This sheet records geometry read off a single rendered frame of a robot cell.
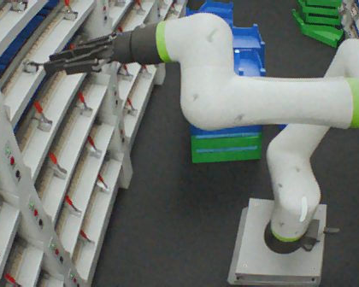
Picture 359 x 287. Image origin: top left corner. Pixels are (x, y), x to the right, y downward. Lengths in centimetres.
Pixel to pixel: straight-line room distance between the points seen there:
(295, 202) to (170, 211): 83
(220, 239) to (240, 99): 103
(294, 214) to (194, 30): 56
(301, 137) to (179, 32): 50
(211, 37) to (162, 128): 139
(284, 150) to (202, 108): 47
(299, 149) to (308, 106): 37
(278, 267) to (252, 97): 63
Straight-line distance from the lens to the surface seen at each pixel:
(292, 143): 124
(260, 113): 86
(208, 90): 83
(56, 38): 120
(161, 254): 177
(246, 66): 191
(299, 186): 119
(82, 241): 162
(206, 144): 198
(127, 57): 92
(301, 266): 135
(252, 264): 133
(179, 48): 87
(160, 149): 212
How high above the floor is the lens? 150
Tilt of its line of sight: 45 degrees down
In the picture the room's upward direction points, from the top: 4 degrees counter-clockwise
